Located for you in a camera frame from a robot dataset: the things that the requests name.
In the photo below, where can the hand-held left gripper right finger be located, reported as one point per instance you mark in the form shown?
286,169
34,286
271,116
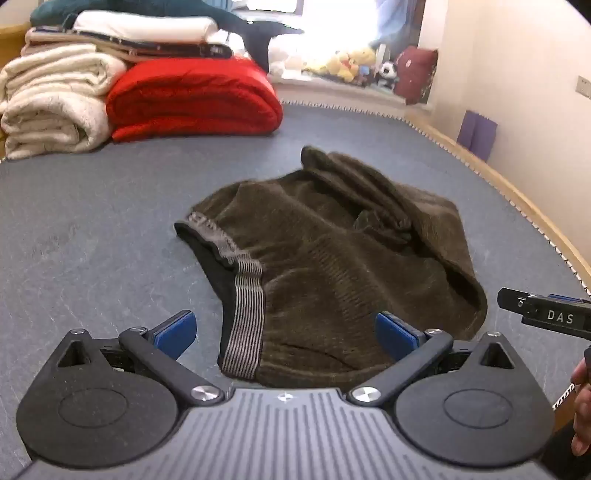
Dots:
396,333

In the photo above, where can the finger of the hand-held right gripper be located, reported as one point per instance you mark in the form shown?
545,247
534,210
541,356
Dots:
554,316

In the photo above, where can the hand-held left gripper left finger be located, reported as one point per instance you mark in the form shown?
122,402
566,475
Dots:
178,332

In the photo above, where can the person's right hand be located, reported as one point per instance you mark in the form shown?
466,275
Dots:
584,406

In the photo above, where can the grey mattress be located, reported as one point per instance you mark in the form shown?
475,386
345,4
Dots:
115,221

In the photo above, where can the purple foam mat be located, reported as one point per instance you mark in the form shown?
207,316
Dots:
478,134

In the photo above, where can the red quilt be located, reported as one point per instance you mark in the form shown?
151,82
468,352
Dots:
194,101

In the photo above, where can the cream fleece blanket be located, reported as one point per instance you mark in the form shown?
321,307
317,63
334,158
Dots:
51,110

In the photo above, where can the panda plush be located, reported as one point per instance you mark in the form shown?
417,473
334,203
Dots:
388,74

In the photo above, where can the dark red cushion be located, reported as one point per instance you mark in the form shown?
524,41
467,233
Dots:
415,74

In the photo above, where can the yellow bear plush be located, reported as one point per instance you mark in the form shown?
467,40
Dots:
341,67
364,57

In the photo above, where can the navy star-print blanket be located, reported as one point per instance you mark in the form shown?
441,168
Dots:
152,48

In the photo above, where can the white plush toy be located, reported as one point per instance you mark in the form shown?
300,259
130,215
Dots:
282,60

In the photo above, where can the white folded blanket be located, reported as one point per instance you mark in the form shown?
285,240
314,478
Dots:
147,25

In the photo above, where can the blue shark plush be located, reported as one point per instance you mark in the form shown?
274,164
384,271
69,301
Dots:
258,34

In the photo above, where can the blue curtain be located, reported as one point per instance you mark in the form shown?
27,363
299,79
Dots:
392,21

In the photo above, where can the window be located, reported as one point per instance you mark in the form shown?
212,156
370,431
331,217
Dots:
337,23

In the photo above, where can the wall socket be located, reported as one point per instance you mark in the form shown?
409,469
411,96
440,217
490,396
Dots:
584,86

